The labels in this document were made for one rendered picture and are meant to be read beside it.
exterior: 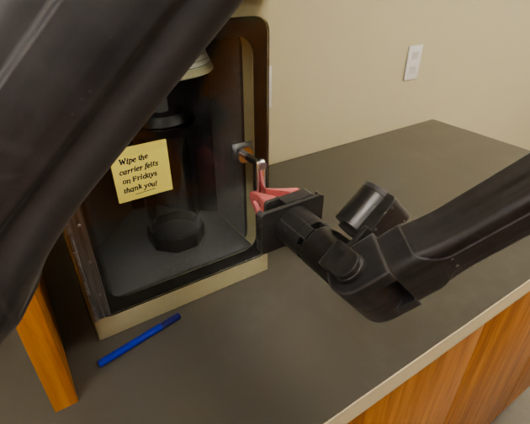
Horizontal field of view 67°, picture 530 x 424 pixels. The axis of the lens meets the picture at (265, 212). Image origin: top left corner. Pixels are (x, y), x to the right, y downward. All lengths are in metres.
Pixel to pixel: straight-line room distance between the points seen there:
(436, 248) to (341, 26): 0.98
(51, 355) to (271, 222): 0.32
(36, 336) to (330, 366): 0.39
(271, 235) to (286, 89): 0.72
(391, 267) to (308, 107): 0.92
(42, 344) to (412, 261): 0.43
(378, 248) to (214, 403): 0.32
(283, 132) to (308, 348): 0.74
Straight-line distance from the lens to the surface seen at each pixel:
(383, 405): 0.80
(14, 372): 0.73
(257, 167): 0.58
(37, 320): 0.54
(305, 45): 1.22
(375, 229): 0.46
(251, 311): 0.71
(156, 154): 0.56
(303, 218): 0.51
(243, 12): 0.59
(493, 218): 0.40
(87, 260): 0.60
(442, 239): 0.40
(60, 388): 0.62
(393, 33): 1.46
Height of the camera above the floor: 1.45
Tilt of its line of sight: 32 degrees down
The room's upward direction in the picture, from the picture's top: straight up
